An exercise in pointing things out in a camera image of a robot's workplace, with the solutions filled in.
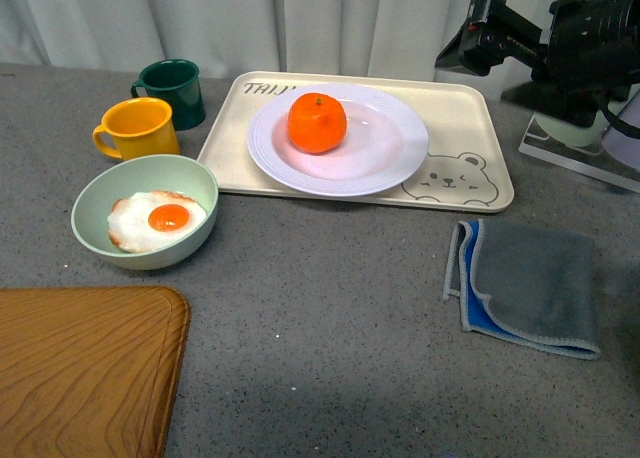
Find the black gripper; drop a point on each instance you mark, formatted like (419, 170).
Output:
(491, 33)

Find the white round plate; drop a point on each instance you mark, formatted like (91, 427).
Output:
(385, 143)

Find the orange mandarin fruit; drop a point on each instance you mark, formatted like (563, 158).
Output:
(316, 123)

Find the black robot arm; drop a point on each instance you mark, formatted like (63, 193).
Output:
(587, 59)

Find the grey curtain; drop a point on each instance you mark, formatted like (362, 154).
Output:
(397, 39)

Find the light green cup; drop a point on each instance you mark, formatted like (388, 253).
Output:
(572, 135)

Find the beige bear tray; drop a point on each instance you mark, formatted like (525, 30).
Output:
(464, 169)

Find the purple cup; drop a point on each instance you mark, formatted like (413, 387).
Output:
(622, 147)

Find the grey blue folded cloth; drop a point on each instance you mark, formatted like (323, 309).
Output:
(526, 285)

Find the dark green mug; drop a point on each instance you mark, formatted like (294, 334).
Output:
(175, 81)

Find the light green bowl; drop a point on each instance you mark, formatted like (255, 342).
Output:
(165, 172)

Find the yellow mug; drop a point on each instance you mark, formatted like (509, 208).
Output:
(135, 128)

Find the fake fried egg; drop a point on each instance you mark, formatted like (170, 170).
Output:
(147, 221)

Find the wooden cutting board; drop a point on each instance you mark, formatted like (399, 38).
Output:
(90, 371)

